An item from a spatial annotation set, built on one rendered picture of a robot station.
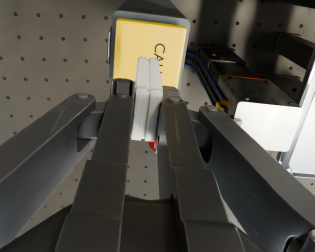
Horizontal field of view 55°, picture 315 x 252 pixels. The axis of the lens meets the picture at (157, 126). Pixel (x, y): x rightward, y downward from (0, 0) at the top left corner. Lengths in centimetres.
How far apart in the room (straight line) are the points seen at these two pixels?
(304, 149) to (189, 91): 34
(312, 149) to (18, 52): 65
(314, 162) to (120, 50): 41
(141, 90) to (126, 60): 12
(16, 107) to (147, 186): 42
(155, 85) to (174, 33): 11
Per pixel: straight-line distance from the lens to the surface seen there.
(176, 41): 27
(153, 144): 33
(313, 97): 52
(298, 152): 56
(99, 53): 75
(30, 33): 78
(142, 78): 17
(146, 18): 29
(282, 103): 44
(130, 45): 27
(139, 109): 16
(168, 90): 18
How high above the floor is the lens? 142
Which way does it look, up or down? 64 degrees down
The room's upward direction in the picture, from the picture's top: 176 degrees clockwise
